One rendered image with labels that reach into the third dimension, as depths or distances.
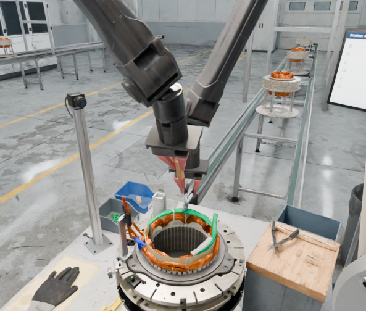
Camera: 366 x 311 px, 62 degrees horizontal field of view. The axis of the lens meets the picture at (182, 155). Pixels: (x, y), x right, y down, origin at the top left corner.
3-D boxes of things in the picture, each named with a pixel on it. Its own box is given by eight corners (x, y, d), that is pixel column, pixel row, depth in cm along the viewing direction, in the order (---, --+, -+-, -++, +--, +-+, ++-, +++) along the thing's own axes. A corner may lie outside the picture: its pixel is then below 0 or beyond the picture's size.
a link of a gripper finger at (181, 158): (166, 155, 70) (159, 124, 63) (197, 158, 68) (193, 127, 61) (157, 178, 65) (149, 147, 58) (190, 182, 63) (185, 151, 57)
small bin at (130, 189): (157, 199, 152) (157, 186, 149) (145, 215, 141) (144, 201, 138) (129, 193, 158) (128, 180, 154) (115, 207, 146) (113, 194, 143)
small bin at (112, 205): (141, 218, 138) (141, 205, 135) (124, 237, 127) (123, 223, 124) (111, 210, 144) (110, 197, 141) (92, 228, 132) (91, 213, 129)
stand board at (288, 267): (271, 226, 93) (271, 219, 92) (338, 250, 83) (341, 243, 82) (245, 268, 78) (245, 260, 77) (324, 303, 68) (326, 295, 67)
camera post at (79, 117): (103, 244, 123) (84, 107, 98) (97, 248, 121) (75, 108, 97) (100, 240, 125) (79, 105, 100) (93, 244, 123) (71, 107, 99)
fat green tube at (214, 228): (213, 217, 80) (213, 211, 79) (228, 221, 79) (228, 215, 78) (189, 253, 69) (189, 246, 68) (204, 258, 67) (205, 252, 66)
